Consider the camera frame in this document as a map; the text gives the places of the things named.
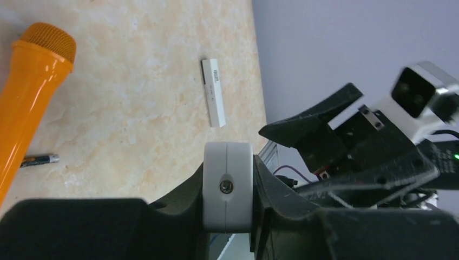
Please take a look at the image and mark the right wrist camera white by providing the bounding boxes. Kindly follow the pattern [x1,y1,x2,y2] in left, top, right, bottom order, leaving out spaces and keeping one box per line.
[371,61,458,144]

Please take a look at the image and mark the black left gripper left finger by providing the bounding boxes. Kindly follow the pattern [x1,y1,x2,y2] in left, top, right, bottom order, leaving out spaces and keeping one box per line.
[1,167,209,259]

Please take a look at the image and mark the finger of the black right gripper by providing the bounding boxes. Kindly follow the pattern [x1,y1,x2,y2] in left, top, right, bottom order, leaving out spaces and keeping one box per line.
[259,83,363,147]

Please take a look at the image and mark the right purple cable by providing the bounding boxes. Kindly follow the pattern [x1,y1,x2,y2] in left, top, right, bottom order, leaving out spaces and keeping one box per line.
[272,165,313,184]

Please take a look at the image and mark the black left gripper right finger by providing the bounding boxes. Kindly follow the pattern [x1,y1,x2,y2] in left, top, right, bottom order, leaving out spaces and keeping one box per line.
[250,156,458,259]

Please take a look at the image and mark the small white remote control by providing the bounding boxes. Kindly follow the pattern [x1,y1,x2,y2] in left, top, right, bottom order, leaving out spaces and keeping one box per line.
[202,142,253,233]

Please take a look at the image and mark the battery near flashlight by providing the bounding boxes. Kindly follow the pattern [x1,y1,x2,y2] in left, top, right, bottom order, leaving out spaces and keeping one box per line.
[20,154,60,168]

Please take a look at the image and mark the long white remote control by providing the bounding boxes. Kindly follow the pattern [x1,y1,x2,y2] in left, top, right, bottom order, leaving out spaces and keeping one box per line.
[201,58,226,128]

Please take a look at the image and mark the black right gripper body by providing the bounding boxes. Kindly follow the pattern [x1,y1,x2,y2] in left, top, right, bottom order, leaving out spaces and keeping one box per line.
[296,105,440,209]

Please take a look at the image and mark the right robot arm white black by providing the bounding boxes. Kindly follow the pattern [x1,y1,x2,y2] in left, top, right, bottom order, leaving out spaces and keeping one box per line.
[259,83,458,208]

